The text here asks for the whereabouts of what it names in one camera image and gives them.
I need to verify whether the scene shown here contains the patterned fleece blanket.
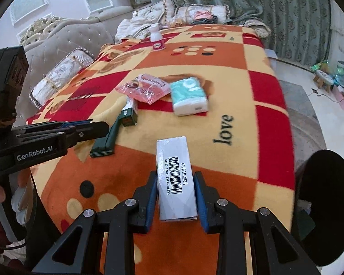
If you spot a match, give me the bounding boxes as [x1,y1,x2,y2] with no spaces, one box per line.
[25,24,297,275]

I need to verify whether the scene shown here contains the green patterned curtain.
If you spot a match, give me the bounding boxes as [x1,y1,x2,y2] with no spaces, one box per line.
[129,0,331,66]

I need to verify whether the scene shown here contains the grey tufted headboard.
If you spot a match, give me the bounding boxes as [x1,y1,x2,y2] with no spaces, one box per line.
[15,6,133,126]

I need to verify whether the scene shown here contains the dark green box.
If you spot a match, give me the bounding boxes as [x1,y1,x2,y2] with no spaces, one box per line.
[90,96,138,158]

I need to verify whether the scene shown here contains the left hand white glove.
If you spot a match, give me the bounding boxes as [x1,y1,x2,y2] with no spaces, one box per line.
[0,168,34,226]

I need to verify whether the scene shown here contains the teal tissue pack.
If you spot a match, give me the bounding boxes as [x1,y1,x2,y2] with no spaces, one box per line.
[170,77,209,116]

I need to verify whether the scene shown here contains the small wooden stool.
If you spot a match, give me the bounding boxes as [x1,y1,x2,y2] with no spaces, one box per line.
[313,70,334,93]

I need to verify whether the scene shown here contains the black round trash bin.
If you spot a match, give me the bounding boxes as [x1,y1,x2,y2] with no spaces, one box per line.
[291,150,344,266]

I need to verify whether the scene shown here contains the striped bolster pillow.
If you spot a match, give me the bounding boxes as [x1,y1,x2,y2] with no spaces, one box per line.
[28,47,94,109]

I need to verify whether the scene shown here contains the white bottle pink label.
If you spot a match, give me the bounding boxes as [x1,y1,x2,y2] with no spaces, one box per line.
[149,23,165,51]

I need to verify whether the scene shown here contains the grey round rug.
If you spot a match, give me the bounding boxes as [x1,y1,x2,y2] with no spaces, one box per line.
[279,80,326,171]

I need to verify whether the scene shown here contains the pink plastic packet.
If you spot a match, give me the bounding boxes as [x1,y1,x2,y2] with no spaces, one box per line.
[115,74,171,105]

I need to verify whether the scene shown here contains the white medicine box red logo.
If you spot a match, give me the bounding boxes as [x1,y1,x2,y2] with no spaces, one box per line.
[156,136,197,222]

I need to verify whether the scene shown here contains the beige embroidered pillow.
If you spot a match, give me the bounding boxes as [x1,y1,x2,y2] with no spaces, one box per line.
[115,0,175,43]

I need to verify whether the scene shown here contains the white pillow with clothes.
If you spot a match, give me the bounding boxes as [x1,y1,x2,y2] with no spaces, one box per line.
[173,4,230,25]

